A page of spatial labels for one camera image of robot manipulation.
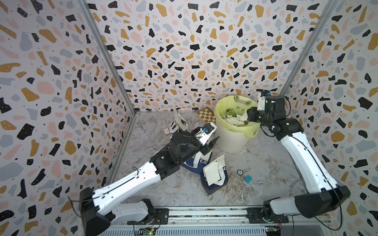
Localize navy white tote bag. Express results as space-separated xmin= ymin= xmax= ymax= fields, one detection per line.
xmin=182 ymin=151 xmax=212 ymax=174

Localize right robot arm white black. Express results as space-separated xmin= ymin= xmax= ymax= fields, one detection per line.
xmin=247 ymin=90 xmax=350 ymax=222

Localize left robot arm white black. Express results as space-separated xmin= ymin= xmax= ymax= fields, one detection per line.
xmin=78 ymin=123 xmax=217 ymax=236

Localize paper scraps in bin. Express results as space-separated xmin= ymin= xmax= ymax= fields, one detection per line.
xmin=221 ymin=108 xmax=249 ymax=126

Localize white plastic trash bin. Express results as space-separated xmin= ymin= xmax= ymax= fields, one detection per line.
xmin=215 ymin=126 xmax=250 ymax=153

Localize far navy tote bag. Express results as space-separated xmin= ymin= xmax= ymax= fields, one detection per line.
xmin=170 ymin=124 xmax=188 ymax=134

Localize yellow-green bin liner bag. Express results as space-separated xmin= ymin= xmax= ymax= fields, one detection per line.
xmin=214 ymin=95 xmax=260 ymax=139

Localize white receipt on near bag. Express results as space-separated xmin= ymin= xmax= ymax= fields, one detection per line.
xmin=203 ymin=162 xmax=221 ymax=186

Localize wooden checkerboard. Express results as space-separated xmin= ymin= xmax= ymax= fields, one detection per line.
xmin=196 ymin=107 xmax=216 ymax=124

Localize near navy tote bag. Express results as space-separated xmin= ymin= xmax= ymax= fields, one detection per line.
xmin=200 ymin=155 xmax=228 ymax=195

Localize small teal cube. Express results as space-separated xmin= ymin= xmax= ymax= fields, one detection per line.
xmin=244 ymin=175 xmax=252 ymax=183

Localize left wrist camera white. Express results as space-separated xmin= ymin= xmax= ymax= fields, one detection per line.
xmin=195 ymin=122 xmax=217 ymax=146

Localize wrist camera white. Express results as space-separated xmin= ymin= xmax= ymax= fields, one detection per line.
xmin=258 ymin=90 xmax=271 ymax=111
xmin=195 ymin=122 xmax=217 ymax=146

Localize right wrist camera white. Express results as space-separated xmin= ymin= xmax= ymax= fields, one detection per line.
xmin=258 ymin=90 xmax=271 ymax=111

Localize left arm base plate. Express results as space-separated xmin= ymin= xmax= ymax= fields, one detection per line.
xmin=127 ymin=208 xmax=169 ymax=226

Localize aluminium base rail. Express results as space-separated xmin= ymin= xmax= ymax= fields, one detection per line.
xmin=102 ymin=206 xmax=334 ymax=236

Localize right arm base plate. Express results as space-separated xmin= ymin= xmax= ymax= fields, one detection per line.
xmin=246 ymin=206 xmax=289 ymax=224

